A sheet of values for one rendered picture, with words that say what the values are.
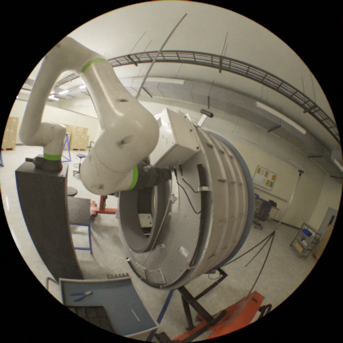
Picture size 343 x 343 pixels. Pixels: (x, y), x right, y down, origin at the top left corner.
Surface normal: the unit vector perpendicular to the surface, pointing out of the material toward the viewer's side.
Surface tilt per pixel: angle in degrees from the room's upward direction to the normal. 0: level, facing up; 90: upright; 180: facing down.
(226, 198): 75
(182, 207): 90
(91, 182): 103
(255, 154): 90
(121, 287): 0
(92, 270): 0
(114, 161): 118
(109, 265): 0
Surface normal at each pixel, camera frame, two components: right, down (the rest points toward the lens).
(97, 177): 0.08, 0.51
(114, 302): 0.32, -0.93
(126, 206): 0.60, -0.38
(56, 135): 0.88, 0.34
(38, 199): 0.64, 0.35
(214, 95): -0.28, 0.09
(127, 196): 0.61, -0.11
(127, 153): 0.15, 0.77
